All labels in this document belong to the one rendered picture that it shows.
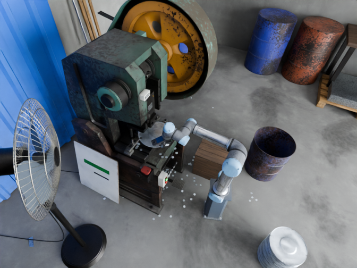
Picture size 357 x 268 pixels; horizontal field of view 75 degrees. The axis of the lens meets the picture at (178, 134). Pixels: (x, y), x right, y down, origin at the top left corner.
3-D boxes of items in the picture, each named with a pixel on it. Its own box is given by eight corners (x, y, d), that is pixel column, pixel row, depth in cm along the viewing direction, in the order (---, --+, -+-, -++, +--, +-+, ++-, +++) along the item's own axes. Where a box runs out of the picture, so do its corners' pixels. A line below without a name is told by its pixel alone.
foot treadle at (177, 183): (185, 184, 242) (185, 181, 239) (181, 192, 236) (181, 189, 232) (137, 162, 258) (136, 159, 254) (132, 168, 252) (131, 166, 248)
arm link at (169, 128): (171, 134, 154) (161, 127, 155) (169, 140, 164) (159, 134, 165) (178, 125, 157) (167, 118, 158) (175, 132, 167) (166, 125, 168)
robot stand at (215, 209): (222, 203, 242) (231, 181, 208) (221, 220, 230) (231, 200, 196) (204, 200, 243) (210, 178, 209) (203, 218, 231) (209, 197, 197)
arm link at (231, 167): (226, 191, 190) (249, 153, 148) (219, 207, 181) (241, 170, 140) (213, 184, 193) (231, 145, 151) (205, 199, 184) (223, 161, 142)
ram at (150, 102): (160, 119, 194) (159, 90, 172) (150, 131, 185) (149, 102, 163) (142, 112, 198) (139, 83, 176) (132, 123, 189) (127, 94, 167)
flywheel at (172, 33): (178, 93, 228) (233, 48, 173) (169, 105, 215) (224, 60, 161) (122, 36, 212) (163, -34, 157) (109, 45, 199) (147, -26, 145)
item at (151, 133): (134, 126, 202) (134, 126, 202) (166, 118, 210) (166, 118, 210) (143, 151, 185) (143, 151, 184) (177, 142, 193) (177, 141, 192)
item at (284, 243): (274, 220, 198) (275, 220, 198) (309, 239, 189) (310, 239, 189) (264, 251, 181) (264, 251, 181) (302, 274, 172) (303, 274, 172)
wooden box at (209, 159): (235, 160, 278) (241, 142, 252) (226, 186, 255) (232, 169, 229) (203, 149, 288) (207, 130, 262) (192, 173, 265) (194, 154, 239)
